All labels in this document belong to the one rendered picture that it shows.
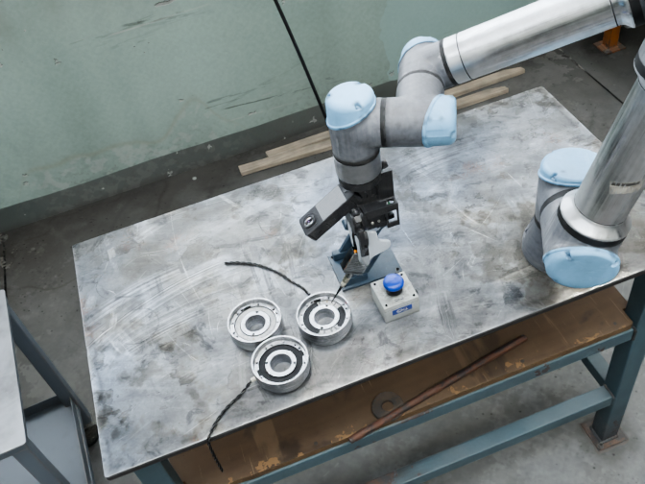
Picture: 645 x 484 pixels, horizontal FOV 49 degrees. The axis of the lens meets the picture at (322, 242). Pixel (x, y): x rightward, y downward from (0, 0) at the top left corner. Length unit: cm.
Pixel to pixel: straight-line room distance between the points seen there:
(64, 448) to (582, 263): 147
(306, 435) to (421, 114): 77
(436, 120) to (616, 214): 32
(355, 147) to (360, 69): 197
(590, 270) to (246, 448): 79
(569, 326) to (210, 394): 81
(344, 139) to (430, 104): 14
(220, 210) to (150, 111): 129
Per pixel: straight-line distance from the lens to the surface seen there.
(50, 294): 282
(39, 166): 298
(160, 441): 132
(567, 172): 131
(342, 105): 105
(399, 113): 106
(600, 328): 169
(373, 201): 120
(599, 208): 117
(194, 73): 283
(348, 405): 156
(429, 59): 115
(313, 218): 119
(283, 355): 132
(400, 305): 134
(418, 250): 148
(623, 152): 110
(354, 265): 130
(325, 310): 137
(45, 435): 218
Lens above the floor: 190
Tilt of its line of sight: 47 degrees down
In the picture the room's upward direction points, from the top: 11 degrees counter-clockwise
